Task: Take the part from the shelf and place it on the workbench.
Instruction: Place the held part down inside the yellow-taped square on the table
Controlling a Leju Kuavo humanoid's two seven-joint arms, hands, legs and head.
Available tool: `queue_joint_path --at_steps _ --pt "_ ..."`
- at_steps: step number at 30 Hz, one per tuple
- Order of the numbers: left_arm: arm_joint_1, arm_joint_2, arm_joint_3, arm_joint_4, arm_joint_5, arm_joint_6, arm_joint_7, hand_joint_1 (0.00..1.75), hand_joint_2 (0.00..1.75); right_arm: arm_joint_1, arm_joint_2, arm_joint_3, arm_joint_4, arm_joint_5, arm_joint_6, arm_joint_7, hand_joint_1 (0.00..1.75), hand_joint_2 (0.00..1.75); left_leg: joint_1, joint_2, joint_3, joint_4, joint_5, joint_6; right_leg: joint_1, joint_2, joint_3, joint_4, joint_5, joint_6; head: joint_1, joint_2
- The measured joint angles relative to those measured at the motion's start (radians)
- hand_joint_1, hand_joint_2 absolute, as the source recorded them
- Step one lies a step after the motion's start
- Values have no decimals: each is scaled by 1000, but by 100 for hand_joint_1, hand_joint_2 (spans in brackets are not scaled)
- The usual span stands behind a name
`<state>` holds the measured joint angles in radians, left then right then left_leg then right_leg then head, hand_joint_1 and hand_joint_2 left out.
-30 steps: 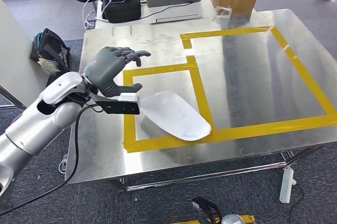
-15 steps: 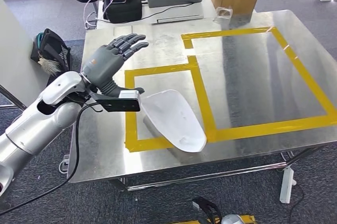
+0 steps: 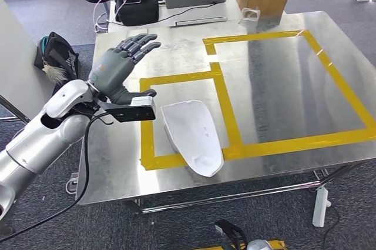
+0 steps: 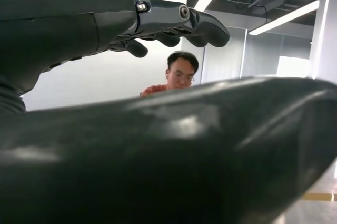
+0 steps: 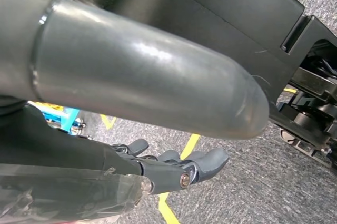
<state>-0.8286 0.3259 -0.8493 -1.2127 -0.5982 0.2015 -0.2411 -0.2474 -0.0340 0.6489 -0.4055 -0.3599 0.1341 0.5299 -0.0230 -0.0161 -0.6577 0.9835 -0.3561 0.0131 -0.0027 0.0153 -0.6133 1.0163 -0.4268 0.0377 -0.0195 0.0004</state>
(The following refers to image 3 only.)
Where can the dark right robot hand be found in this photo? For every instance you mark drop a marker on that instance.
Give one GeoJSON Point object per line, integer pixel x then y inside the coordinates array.
{"type": "Point", "coordinates": [235, 238]}

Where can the white desk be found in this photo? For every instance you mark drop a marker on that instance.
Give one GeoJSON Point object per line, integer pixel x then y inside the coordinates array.
{"type": "Point", "coordinates": [206, 13]}

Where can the stainless steel workbench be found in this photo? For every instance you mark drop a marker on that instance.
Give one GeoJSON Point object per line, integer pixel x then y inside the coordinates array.
{"type": "Point", "coordinates": [279, 92]}

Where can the silver floor socket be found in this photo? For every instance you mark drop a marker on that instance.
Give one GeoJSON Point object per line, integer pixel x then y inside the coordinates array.
{"type": "Point", "coordinates": [73, 181]}

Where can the black equipment case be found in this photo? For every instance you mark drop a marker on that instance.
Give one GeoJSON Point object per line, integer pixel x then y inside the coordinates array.
{"type": "Point", "coordinates": [138, 8]}

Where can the black bag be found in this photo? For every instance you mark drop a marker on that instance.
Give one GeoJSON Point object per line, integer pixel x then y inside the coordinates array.
{"type": "Point", "coordinates": [59, 51]}

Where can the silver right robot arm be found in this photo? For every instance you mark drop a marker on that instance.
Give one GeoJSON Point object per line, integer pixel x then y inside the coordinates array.
{"type": "Point", "coordinates": [260, 245]}

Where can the white power strip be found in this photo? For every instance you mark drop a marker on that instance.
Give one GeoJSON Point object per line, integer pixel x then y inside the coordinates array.
{"type": "Point", "coordinates": [319, 209]}

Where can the clear plastic container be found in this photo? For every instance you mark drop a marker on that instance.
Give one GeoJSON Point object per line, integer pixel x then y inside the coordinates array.
{"type": "Point", "coordinates": [250, 15]}

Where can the white top metal table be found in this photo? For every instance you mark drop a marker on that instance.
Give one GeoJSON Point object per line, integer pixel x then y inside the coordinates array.
{"type": "Point", "coordinates": [17, 53]}

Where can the yellow tape table marking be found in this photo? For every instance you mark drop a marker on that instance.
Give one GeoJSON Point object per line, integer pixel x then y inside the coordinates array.
{"type": "Point", "coordinates": [294, 143]}

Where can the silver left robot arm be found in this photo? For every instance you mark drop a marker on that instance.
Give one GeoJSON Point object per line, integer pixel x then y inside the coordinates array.
{"type": "Point", "coordinates": [38, 147]}

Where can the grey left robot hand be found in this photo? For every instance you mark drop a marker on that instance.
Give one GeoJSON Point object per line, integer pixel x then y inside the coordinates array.
{"type": "Point", "coordinates": [110, 69]}

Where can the white plastic car part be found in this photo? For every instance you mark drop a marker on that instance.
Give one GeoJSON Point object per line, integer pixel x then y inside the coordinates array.
{"type": "Point", "coordinates": [194, 139]}

